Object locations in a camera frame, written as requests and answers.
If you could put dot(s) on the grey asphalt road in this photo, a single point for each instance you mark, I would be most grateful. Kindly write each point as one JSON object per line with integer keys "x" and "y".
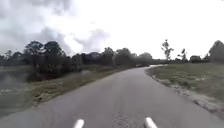
{"x": 116, "y": 96}

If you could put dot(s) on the thin tall tree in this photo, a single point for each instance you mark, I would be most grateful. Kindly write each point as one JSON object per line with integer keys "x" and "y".
{"x": 167, "y": 49}

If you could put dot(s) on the row of dark trees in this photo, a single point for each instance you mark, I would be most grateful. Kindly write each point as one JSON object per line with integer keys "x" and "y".
{"x": 50, "y": 58}

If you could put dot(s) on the grass verge with bushes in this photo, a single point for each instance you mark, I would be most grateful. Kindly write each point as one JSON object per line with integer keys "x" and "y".
{"x": 50, "y": 86}

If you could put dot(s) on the robot's own part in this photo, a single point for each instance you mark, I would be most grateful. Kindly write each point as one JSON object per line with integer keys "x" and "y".
{"x": 79, "y": 124}
{"x": 150, "y": 123}

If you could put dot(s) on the small thin tree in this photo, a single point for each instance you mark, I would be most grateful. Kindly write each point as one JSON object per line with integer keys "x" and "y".
{"x": 183, "y": 55}

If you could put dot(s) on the open grass field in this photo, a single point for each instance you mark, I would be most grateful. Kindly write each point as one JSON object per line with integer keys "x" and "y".
{"x": 196, "y": 78}

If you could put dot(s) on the pale gravel road edge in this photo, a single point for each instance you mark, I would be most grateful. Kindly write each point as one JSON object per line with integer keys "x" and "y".
{"x": 193, "y": 98}

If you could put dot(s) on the group of dark trees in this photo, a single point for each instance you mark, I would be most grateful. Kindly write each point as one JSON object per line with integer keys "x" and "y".
{"x": 216, "y": 52}

